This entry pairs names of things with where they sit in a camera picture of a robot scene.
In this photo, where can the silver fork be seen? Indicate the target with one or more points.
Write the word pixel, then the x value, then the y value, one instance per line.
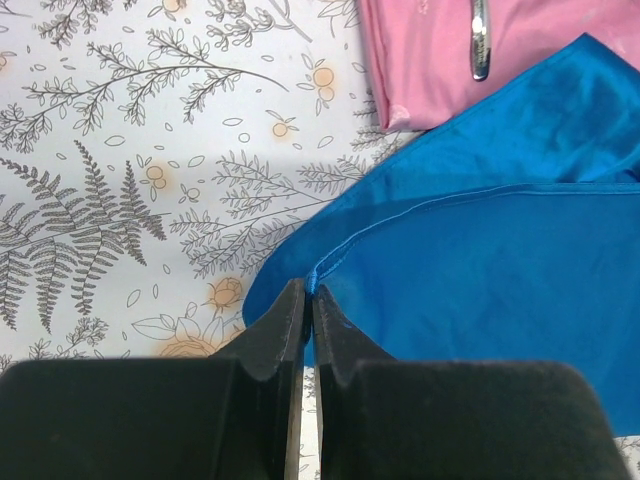
pixel 480 45

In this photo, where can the pink satin placemat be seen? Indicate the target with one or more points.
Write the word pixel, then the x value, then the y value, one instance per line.
pixel 418 52

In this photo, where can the blue satin napkin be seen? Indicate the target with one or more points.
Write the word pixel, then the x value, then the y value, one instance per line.
pixel 510 232

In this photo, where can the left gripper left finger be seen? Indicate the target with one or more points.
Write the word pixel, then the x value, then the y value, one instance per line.
pixel 233 415

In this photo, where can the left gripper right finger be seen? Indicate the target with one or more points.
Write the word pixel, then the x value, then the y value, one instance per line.
pixel 382 418

